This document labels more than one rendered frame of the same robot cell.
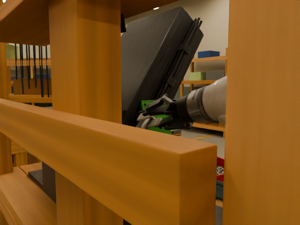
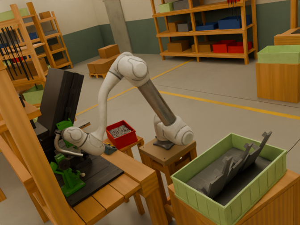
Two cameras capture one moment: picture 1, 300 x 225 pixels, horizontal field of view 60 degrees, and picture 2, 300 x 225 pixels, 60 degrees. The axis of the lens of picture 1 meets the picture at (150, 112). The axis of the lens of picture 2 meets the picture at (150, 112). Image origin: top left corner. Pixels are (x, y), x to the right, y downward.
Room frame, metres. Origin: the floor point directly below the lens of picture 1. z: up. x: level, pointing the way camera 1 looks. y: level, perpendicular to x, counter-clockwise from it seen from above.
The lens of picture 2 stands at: (-0.89, -0.86, 2.00)
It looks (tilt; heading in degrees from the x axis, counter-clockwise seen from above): 24 degrees down; 5
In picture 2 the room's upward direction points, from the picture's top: 14 degrees counter-clockwise
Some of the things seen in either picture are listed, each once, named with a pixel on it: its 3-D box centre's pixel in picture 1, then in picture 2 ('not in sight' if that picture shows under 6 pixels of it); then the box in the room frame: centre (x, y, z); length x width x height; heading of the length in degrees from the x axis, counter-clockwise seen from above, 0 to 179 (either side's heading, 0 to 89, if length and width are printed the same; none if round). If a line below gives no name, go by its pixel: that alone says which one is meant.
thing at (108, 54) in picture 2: not in sight; (108, 60); (7.48, 0.83, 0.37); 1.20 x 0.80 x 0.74; 138
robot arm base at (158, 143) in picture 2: not in sight; (165, 138); (0.98, -0.75, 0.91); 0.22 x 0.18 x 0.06; 44
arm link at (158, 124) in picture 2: not in sight; (164, 124); (0.96, -0.77, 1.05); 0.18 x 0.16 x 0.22; 30
